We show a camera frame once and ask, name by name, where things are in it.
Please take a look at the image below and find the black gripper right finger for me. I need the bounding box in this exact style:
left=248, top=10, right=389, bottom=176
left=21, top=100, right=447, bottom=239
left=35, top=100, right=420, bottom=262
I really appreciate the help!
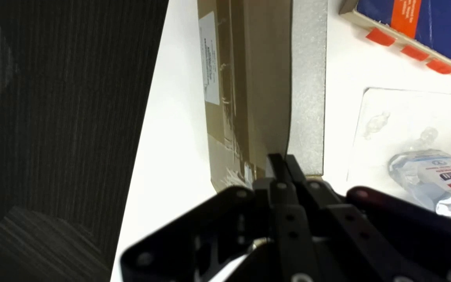
left=284, top=154, right=451, bottom=282

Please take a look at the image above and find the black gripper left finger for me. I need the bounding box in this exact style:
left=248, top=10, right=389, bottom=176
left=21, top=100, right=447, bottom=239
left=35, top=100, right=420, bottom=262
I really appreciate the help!
left=119, top=151, right=310, bottom=282

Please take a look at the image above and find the clear hand sanitizer bottle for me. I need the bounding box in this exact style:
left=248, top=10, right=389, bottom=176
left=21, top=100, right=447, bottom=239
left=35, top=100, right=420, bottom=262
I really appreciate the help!
left=386, top=147, right=451, bottom=219

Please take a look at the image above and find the clear plastic bag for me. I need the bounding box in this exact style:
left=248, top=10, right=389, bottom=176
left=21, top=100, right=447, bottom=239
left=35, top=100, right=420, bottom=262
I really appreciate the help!
left=350, top=84, right=451, bottom=211

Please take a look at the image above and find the blue Artificial Intelligence book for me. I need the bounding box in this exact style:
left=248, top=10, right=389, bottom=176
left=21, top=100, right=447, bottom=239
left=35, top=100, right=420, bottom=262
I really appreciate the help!
left=339, top=0, right=451, bottom=85

